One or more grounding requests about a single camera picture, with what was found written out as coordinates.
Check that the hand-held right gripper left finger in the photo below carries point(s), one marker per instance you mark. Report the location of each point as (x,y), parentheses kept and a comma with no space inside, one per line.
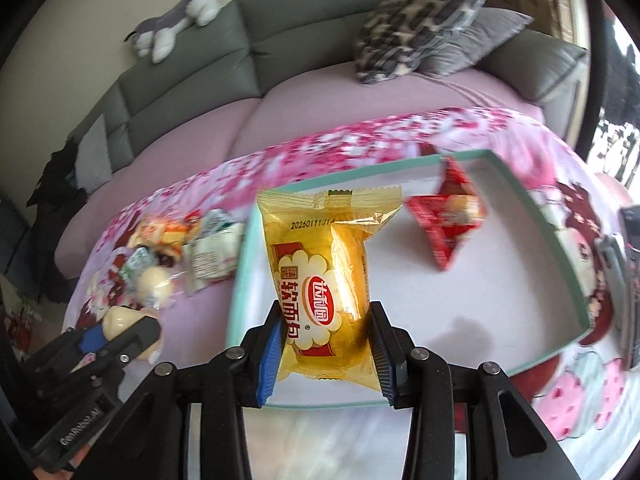
(269,360)

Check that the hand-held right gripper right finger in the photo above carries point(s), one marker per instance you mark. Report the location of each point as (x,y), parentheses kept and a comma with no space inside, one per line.
(382,360)

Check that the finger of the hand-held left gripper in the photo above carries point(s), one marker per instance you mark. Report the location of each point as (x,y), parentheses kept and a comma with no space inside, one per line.
(135,337)
(55,355)

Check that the yellow bread packet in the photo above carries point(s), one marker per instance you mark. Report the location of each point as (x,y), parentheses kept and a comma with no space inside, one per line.
(320,270)

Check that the teal shallow cardboard box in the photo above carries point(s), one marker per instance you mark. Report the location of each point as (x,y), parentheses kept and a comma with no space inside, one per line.
(475,285)

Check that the dark brown snack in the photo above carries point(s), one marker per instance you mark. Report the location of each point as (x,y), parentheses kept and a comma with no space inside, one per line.
(168,256)

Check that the clear packet pale snack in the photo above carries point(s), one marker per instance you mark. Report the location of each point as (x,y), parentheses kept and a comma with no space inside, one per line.
(210,260)

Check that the white teal snack packet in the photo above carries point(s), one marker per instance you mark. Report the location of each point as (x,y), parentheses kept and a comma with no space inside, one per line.
(217,222)

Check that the red snack packet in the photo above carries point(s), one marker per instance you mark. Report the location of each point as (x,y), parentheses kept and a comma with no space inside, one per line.
(440,220)

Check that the black clothing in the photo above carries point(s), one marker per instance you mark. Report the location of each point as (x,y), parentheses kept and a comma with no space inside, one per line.
(55,200)

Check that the pale grey cushion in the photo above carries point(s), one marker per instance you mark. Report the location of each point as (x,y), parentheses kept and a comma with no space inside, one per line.
(92,157)

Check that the pink sofa cover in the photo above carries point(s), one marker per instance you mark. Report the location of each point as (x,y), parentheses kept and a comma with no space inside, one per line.
(200,140)

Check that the pink printed blanket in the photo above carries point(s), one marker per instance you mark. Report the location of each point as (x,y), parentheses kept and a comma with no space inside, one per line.
(350,145)

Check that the grey pillow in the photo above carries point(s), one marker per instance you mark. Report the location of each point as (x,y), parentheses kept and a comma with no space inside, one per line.
(475,40)

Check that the grey white plush dog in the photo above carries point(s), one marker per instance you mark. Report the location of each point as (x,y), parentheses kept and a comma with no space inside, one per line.
(200,7)

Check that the grey green sofa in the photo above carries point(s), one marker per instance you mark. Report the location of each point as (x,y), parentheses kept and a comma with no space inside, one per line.
(300,25)

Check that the leopard print pillow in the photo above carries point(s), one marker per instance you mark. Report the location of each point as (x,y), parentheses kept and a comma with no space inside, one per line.
(415,25)

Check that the black window frame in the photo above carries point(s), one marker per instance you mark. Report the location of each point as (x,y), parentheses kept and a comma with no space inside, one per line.
(600,70)

